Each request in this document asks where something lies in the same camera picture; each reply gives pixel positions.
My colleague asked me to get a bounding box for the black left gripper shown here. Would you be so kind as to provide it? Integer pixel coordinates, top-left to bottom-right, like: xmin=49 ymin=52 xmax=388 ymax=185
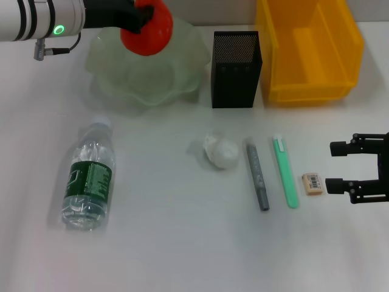
xmin=83 ymin=0 xmax=154 ymax=34

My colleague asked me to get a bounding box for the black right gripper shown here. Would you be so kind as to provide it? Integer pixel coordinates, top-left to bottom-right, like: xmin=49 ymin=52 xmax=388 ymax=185
xmin=325 ymin=132 xmax=389 ymax=204

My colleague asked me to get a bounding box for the mint green utility knife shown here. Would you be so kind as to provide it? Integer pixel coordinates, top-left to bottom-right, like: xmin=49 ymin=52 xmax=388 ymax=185
xmin=272 ymin=133 xmax=301 ymax=209

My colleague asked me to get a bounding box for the grey marker pen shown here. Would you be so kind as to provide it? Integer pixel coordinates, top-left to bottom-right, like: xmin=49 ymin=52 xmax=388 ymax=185
xmin=245 ymin=138 xmax=270 ymax=212

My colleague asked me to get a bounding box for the clear green-label water bottle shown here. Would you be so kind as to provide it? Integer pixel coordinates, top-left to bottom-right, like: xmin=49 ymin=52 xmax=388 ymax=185
xmin=60 ymin=114 xmax=116 ymax=232

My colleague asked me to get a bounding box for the beige eraser with barcode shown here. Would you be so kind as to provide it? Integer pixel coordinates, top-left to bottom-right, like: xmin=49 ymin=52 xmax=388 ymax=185
xmin=301 ymin=172 xmax=326 ymax=196

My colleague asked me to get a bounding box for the green glass fruit plate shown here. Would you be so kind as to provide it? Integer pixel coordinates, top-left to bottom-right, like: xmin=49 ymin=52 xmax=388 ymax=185
xmin=84 ymin=15 xmax=212 ymax=108

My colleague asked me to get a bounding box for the black mesh pen holder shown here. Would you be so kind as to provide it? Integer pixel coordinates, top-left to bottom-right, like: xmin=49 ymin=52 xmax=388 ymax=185
xmin=211 ymin=30 xmax=264 ymax=110

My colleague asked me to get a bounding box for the yellow plastic bin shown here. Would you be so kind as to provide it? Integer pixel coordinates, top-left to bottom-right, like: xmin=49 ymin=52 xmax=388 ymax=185
xmin=254 ymin=0 xmax=365 ymax=103

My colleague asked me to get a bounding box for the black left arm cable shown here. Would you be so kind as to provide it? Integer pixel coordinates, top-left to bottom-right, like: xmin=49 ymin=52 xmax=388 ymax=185
xmin=33 ymin=32 xmax=82 ymax=61

